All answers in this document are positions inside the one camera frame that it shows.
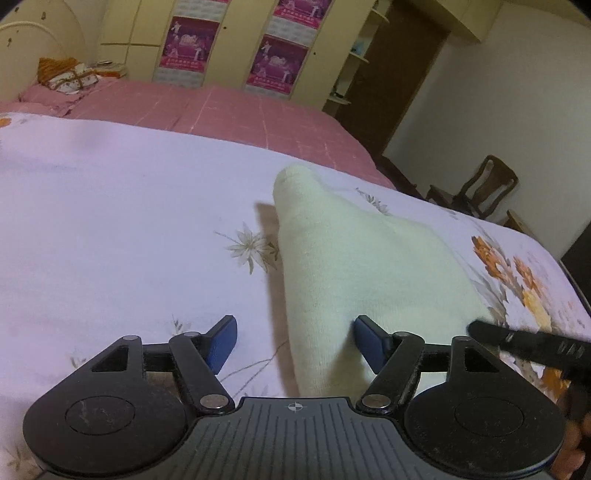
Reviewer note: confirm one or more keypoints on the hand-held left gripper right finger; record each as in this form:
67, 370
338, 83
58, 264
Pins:
369, 344

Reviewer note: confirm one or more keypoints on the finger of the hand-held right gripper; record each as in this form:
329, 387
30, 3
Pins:
531, 344

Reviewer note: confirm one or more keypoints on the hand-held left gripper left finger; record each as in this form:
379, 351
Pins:
221, 344

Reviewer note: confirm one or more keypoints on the cream towel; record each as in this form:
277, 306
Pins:
360, 258

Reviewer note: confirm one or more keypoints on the person's right hand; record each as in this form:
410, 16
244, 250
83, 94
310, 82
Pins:
579, 443

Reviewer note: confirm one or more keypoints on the dark wooden chair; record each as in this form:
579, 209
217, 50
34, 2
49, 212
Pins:
485, 184

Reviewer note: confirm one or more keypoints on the floral white bedsheet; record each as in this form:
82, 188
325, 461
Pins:
115, 207

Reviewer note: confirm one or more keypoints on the pink checked bed cover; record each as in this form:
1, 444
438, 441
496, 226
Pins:
231, 110

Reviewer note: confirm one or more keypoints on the dark wooden door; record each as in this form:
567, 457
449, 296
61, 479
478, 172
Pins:
397, 78

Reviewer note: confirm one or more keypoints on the cream corner shelf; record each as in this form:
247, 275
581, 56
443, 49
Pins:
358, 55

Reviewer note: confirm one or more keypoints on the stack of papers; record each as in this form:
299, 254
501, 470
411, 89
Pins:
111, 68

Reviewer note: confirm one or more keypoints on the checked white pillow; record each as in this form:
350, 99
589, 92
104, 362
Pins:
74, 81

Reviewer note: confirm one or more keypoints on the orange striped cloth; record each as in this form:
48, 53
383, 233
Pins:
53, 67

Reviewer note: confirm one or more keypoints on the cream wardrobe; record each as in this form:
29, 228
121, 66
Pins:
134, 27

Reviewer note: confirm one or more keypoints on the cream overhead cabinet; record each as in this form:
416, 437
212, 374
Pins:
461, 18

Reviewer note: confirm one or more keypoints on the cream bed headboard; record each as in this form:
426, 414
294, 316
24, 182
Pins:
27, 46

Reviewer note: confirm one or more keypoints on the purple wall poster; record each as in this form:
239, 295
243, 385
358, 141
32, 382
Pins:
203, 4
302, 9
277, 64
189, 46

